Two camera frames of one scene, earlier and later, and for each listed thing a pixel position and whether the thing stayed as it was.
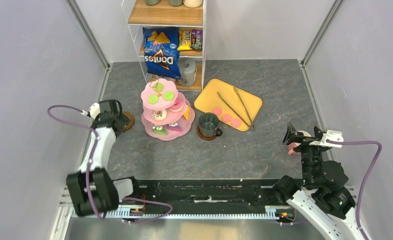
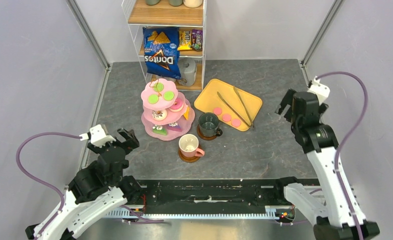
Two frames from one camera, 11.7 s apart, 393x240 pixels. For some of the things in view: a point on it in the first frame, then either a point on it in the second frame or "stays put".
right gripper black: (291, 135) → (288, 99)
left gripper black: (123, 120) → (131, 143)
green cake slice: (160, 129) stays put
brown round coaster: (204, 137) stays put
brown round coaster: (130, 123) → (189, 159)
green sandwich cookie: (160, 87) stays put
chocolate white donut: (159, 115) stays put
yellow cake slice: (186, 114) stays put
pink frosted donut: (178, 106) stays put
